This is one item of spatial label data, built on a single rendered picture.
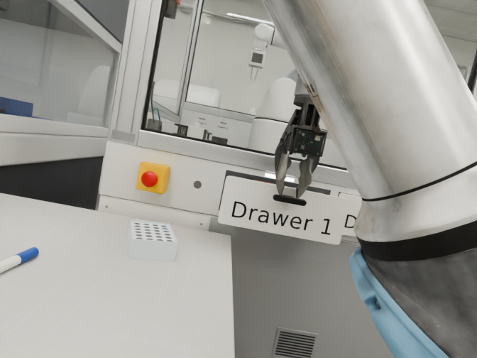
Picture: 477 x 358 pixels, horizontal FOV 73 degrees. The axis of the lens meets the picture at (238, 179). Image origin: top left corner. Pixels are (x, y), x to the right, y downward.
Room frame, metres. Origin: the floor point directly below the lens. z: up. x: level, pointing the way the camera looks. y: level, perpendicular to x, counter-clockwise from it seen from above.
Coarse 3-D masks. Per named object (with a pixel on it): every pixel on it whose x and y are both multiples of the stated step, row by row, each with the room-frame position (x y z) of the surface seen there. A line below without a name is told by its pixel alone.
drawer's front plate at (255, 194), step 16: (224, 192) 0.72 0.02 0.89; (240, 192) 0.72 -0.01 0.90; (256, 192) 0.72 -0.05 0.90; (272, 192) 0.72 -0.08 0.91; (288, 192) 0.73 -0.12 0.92; (304, 192) 0.73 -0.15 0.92; (224, 208) 0.72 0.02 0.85; (240, 208) 0.72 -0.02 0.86; (256, 208) 0.72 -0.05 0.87; (272, 208) 0.72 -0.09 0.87; (288, 208) 0.73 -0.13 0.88; (304, 208) 0.73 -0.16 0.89; (320, 208) 0.73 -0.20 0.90; (336, 208) 0.73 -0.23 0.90; (240, 224) 0.72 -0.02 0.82; (256, 224) 0.72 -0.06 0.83; (272, 224) 0.72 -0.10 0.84; (288, 224) 0.73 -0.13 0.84; (304, 224) 0.73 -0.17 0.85; (320, 224) 0.73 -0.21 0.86; (336, 224) 0.73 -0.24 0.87; (320, 240) 0.73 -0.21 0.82; (336, 240) 0.73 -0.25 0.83
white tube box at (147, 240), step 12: (132, 228) 0.62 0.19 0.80; (144, 228) 0.65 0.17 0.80; (156, 228) 0.67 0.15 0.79; (168, 228) 0.68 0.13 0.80; (132, 240) 0.56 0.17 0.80; (144, 240) 0.57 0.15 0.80; (156, 240) 0.58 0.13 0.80; (168, 240) 0.61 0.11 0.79; (132, 252) 0.56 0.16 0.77; (144, 252) 0.57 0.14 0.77; (156, 252) 0.58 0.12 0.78; (168, 252) 0.59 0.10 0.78
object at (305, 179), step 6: (300, 162) 0.72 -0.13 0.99; (306, 162) 0.71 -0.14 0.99; (312, 162) 0.71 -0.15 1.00; (300, 168) 0.71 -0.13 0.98; (306, 168) 0.71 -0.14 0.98; (300, 174) 0.72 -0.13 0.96; (306, 174) 0.70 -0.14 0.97; (300, 180) 0.71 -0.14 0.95; (306, 180) 0.70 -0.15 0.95; (300, 186) 0.71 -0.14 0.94; (306, 186) 0.70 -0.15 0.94; (300, 192) 0.71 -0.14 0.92
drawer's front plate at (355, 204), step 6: (348, 198) 0.86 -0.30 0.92; (354, 198) 0.86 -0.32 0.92; (360, 198) 0.87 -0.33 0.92; (354, 204) 0.87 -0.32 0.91; (360, 204) 0.87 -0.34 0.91; (348, 210) 0.86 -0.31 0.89; (354, 210) 0.87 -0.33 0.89; (348, 222) 0.86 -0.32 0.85; (354, 222) 0.87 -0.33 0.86; (348, 228) 0.87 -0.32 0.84; (348, 234) 0.87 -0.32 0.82; (354, 234) 0.87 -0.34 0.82
